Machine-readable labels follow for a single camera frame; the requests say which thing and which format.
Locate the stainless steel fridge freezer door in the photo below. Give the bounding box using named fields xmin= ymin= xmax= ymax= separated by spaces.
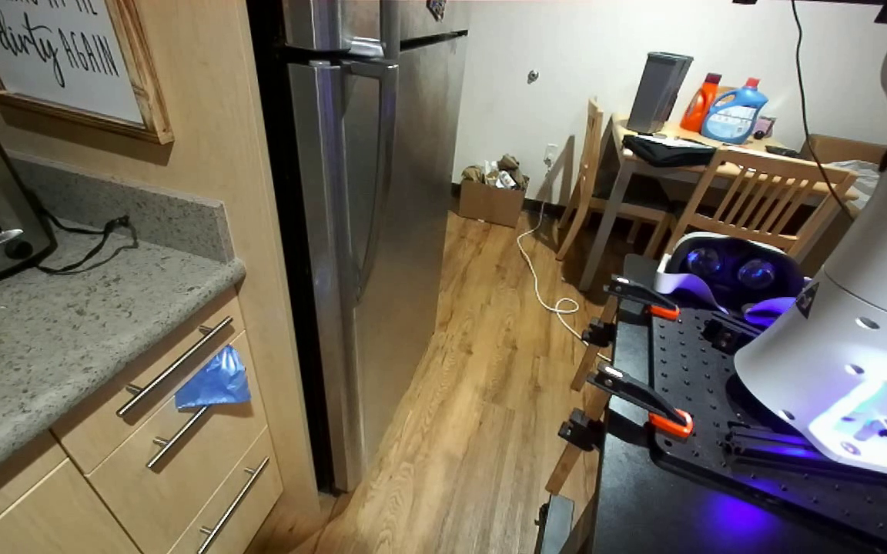
xmin=280 ymin=0 xmax=473 ymax=67

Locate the stainless steel fridge main door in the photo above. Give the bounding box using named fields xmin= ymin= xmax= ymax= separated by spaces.
xmin=287 ymin=27 xmax=473 ymax=500

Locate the black fridge cabinet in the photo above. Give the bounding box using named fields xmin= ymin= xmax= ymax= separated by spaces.
xmin=244 ymin=0 xmax=363 ymax=500

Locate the brown cardboard box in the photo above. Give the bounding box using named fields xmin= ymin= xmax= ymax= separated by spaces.
xmin=455 ymin=150 xmax=532 ymax=230

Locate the folded wooden chair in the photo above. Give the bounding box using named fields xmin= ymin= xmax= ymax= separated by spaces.
xmin=552 ymin=98 xmax=632 ymax=266

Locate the blue plastic bag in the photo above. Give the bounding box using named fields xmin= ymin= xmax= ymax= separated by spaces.
xmin=172 ymin=342 xmax=256 ymax=416

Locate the flat black bag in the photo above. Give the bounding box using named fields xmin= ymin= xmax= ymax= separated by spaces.
xmin=621 ymin=131 xmax=722 ymax=173

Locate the black perforated robot table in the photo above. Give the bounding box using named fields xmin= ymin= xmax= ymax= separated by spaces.
xmin=532 ymin=254 xmax=887 ymax=554

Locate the grey upright box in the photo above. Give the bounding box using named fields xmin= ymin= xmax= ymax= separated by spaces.
xmin=626 ymin=49 xmax=695 ymax=138

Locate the white VR headset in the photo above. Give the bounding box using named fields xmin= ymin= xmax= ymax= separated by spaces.
xmin=656 ymin=229 xmax=818 ymax=334

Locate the orange detergent bottle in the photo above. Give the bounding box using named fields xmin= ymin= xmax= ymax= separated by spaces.
xmin=677 ymin=72 xmax=726 ymax=138

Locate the blue detergent bottle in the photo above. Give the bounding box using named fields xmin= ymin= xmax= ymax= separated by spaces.
xmin=702 ymin=73 xmax=774 ymax=146

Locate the slatted wooden chair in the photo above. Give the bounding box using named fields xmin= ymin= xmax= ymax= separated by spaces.
xmin=663 ymin=150 xmax=859 ymax=273

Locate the light wood dining table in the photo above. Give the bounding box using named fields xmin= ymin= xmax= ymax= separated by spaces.
xmin=577 ymin=116 xmax=863 ymax=294

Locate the light wood base cabinet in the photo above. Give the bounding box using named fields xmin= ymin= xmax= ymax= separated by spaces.
xmin=0 ymin=288 xmax=293 ymax=554

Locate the wood framed text sign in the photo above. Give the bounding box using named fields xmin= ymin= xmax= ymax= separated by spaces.
xmin=0 ymin=0 xmax=178 ymax=149

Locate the white extension cable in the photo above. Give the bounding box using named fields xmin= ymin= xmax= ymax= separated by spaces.
xmin=513 ymin=224 xmax=587 ymax=342

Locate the black clamp orange handle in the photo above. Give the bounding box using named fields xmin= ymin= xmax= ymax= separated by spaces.
xmin=559 ymin=359 xmax=699 ymax=454
xmin=580 ymin=272 xmax=688 ymax=351

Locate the steel drawer bar handle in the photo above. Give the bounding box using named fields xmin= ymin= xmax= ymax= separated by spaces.
xmin=194 ymin=454 xmax=275 ymax=554
xmin=113 ymin=314 xmax=242 ymax=426
xmin=145 ymin=402 xmax=220 ymax=476

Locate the black toaster power cord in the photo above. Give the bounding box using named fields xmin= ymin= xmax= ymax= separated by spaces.
xmin=30 ymin=209 xmax=142 ymax=280

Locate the black hanging wall cable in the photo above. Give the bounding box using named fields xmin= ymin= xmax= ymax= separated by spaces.
xmin=786 ymin=0 xmax=859 ymax=194

